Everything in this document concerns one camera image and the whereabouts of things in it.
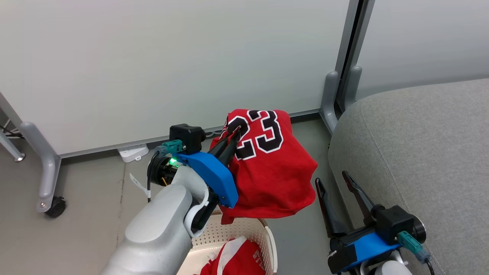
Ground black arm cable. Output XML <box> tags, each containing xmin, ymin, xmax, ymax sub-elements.
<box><xmin>422</xmin><ymin>255</ymin><xmax>436</xmax><ymax>275</ymax></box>
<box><xmin>147</xmin><ymin>152</ymin><xmax>161</xmax><ymax>203</ymax></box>

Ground grey fabric sofa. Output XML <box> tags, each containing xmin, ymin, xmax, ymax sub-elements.
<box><xmin>328</xmin><ymin>78</ymin><xmax>489</xmax><ymax>275</ymax></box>

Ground teal right camera connector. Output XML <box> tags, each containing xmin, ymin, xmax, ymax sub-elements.
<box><xmin>397</xmin><ymin>231</ymin><xmax>426</xmax><ymax>264</ymax></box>

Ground teal camera connector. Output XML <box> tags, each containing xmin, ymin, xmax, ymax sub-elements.
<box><xmin>155</xmin><ymin>139</ymin><xmax>186</xmax><ymax>157</ymax></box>
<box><xmin>397</xmin><ymin>231</ymin><xmax>426</xmax><ymax>264</ymax></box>

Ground white cable tie strip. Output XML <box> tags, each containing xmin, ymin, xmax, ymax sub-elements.
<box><xmin>129</xmin><ymin>173</ymin><xmax>152</xmax><ymax>199</ymax></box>

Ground cream plastic laundry basket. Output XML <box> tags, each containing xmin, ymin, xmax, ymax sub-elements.
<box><xmin>176</xmin><ymin>213</ymin><xmax>278</xmax><ymax>275</ymax></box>

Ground black floor cables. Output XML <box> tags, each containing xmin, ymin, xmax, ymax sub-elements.
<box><xmin>0</xmin><ymin>125</ymin><xmax>22</xmax><ymax>139</ymax></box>

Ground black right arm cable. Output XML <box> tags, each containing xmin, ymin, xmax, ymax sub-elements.
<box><xmin>422</xmin><ymin>255</ymin><xmax>436</xmax><ymax>275</ymax></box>

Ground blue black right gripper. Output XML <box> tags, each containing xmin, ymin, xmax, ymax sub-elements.
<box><xmin>315</xmin><ymin>171</ymin><xmax>402</xmax><ymax>275</ymax></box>

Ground red jersey number 23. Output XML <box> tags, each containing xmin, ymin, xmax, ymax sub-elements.
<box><xmin>209</xmin><ymin>109</ymin><xmax>318</xmax><ymax>225</ymax></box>

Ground white power strip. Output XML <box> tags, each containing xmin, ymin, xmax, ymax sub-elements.
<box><xmin>117</xmin><ymin>144</ymin><xmax>149</xmax><ymax>163</ymax></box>

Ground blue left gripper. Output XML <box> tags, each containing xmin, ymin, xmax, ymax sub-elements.
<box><xmin>176</xmin><ymin>129</ymin><xmax>242</xmax><ymax>209</ymax></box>

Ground grey partition leg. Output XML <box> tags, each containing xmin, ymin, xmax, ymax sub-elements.
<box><xmin>320</xmin><ymin>71</ymin><xmax>340</xmax><ymax>135</ymax></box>
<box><xmin>343</xmin><ymin>65</ymin><xmax>363</xmax><ymax>112</ymax></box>
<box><xmin>0</xmin><ymin>130</ymin><xmax>26</xmax><ymax>162</ymax></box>
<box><xmin>19</xmin><ymin>121</ymin><xmax>62</xmax><ymax>213</ymax></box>

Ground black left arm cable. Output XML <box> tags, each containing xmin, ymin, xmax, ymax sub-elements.
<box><xmin>147</xmin><ymin>152</ymin><xmax>161</xmax><ymax>203</ymax></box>

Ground teal left camera connector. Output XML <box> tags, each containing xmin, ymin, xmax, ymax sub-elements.
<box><xmin>155</xmin><ymin>139</ymin><xmax>186</xmax><ymax>157</ymax></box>

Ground black caster wheel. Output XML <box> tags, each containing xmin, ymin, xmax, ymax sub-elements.
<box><xmin>45</xmin><ymin>196</ymin><xmax>66</xmax><ymax>218</ymax></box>

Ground red garment with white trim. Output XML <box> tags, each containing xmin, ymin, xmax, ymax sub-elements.
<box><xmin>199</xmin><ymin>236</ymin><xmax>267</xmax><ymax>275</ymax></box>

